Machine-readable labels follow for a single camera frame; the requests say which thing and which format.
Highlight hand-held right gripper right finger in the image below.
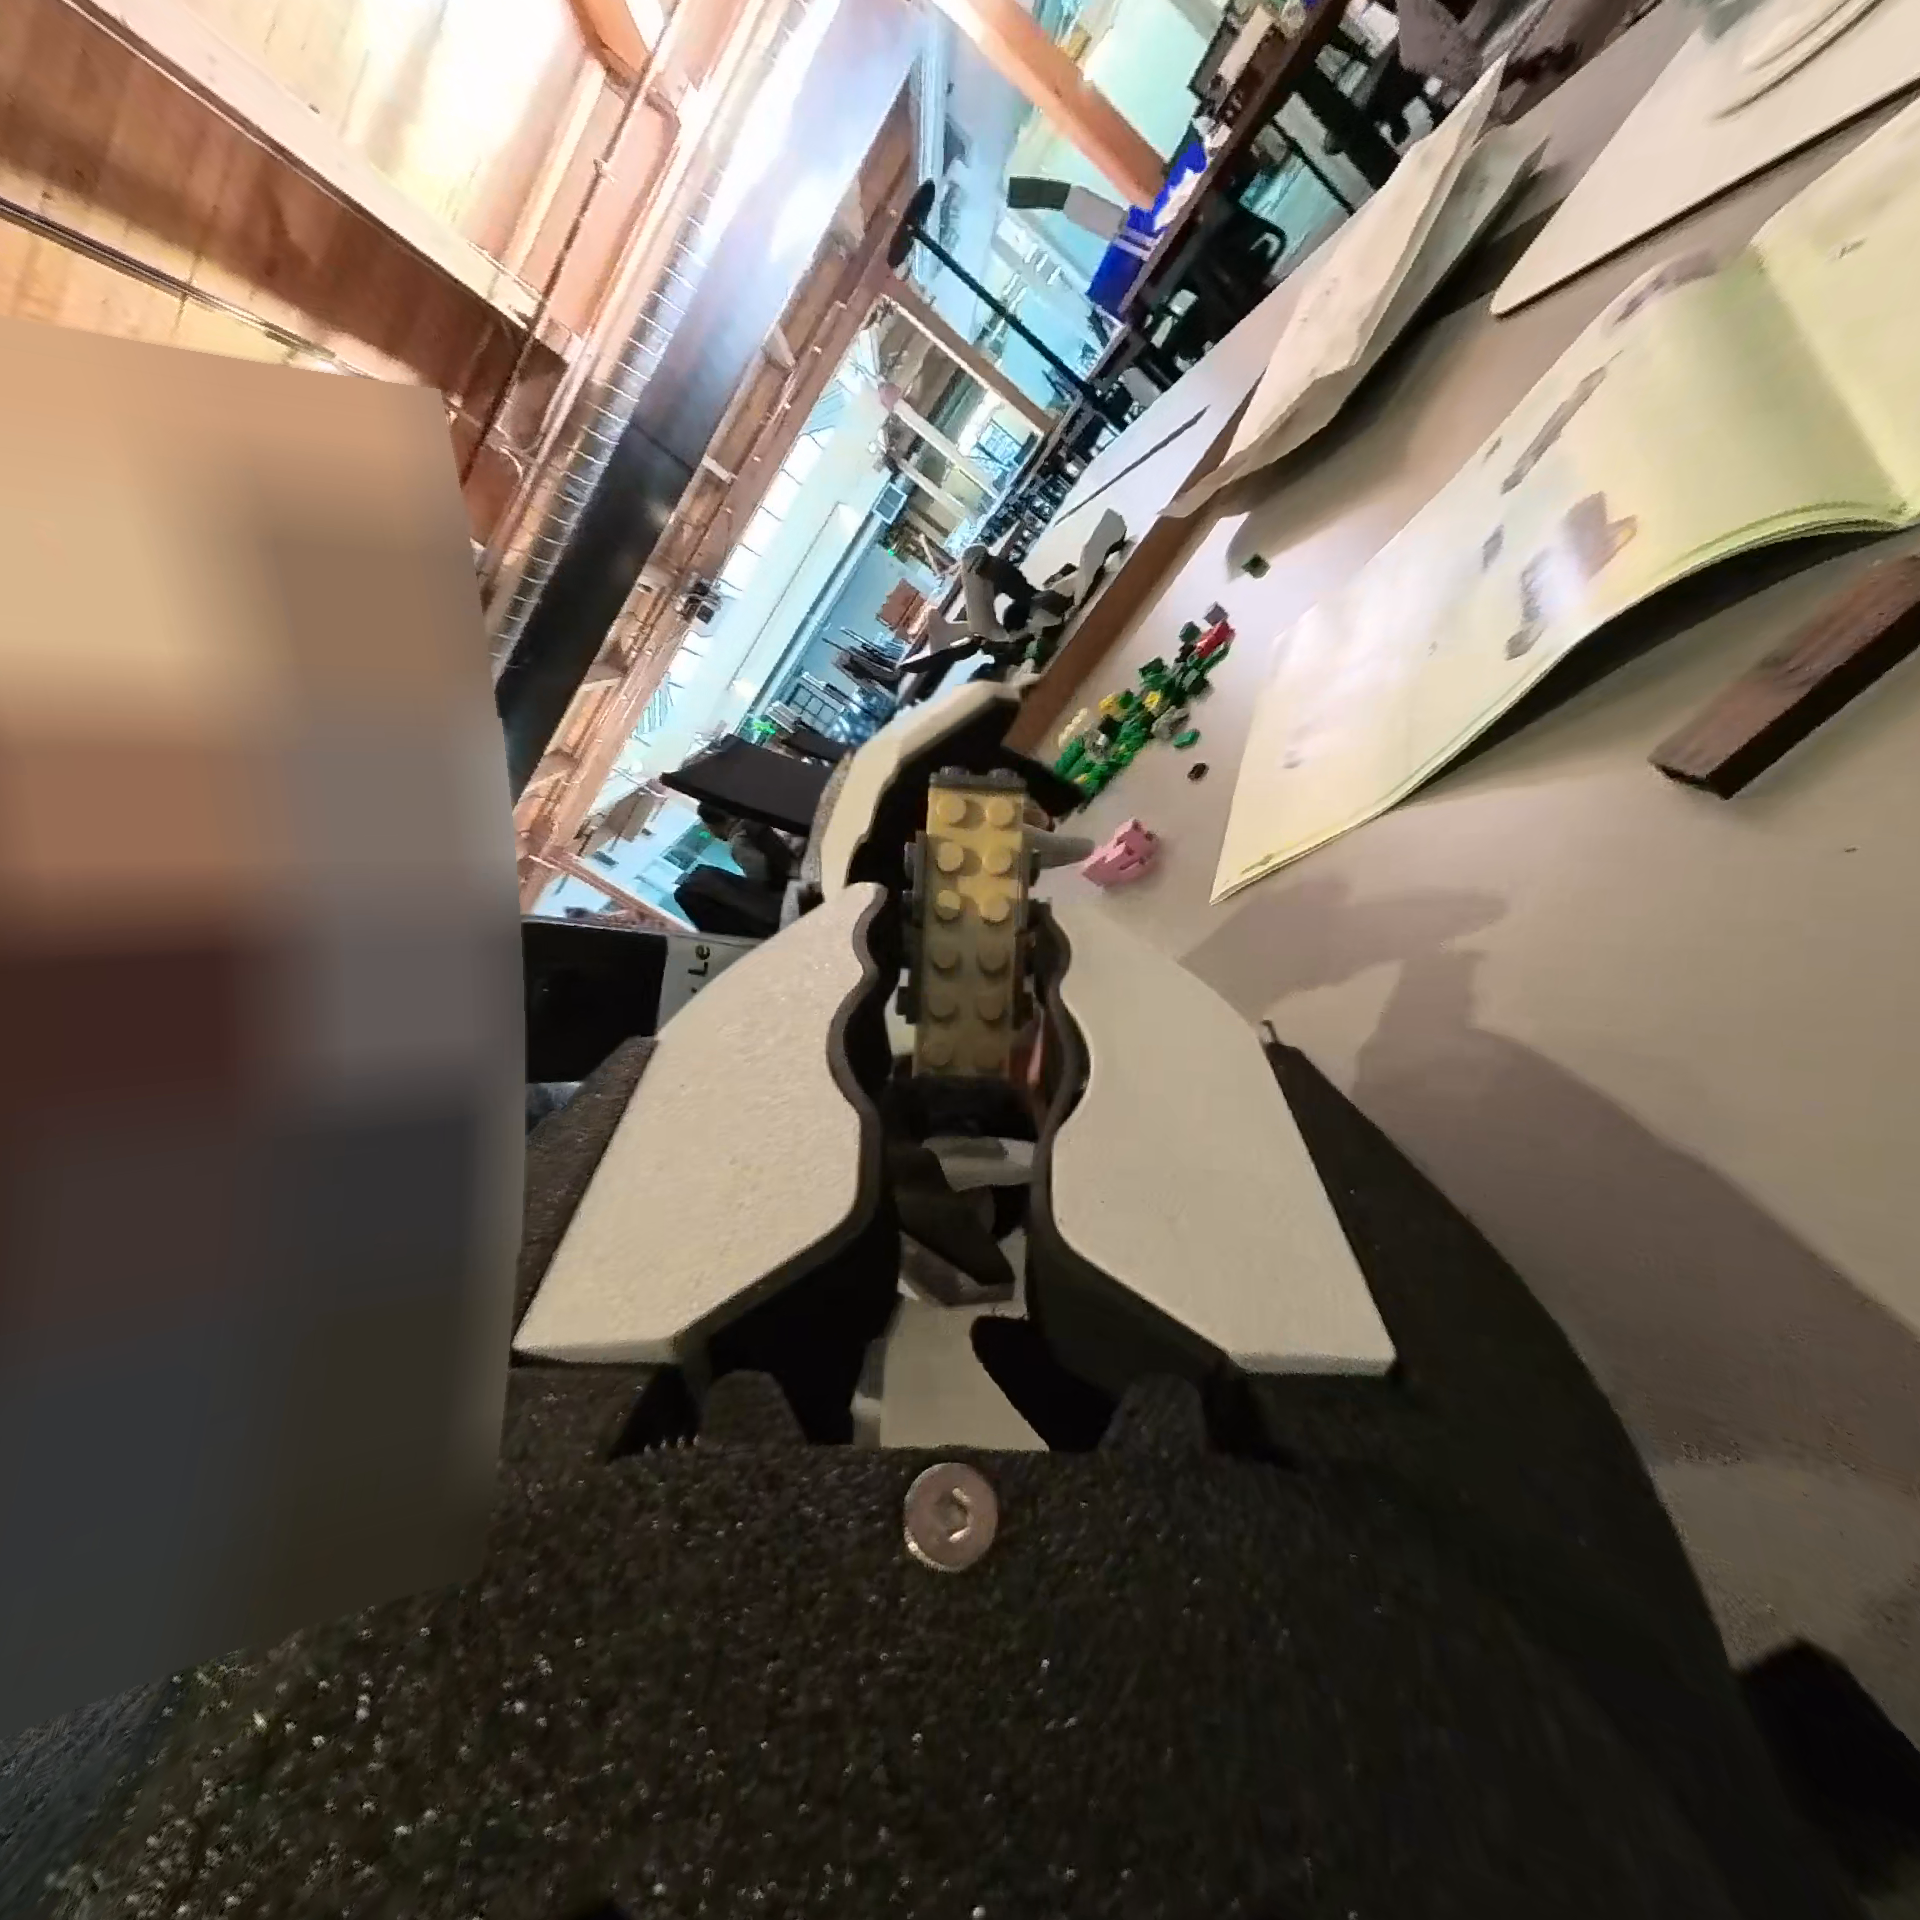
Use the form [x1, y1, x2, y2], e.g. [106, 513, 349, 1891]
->
[1024, 895, 1402, 1375]

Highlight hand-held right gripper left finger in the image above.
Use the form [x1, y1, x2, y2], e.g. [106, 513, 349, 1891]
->
[511, 883, 903, 1364]

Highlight tan toy brick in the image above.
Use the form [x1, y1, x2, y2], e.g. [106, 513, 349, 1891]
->
[896, 772, 1041, 1085]

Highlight pile of green toy bricks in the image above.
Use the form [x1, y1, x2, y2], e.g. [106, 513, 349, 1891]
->
[1049, 599, 1243, 797]

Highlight open instruction booklet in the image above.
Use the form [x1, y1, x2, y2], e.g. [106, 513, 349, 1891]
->
[1207, 141, 1920, 906]

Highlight black pole stand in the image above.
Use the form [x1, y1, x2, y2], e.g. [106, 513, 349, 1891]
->
[896, 175, 1120, 407]

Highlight white paper sheets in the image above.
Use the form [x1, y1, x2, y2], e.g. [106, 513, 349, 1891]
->
[1162, 59, 1551, 518]

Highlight dark wooden block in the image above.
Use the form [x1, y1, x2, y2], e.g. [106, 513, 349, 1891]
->
[1651, 551, 1920, 799]

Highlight white paper sheet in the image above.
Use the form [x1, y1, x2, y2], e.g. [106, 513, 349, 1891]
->
[1492, 0, 1920, 319]

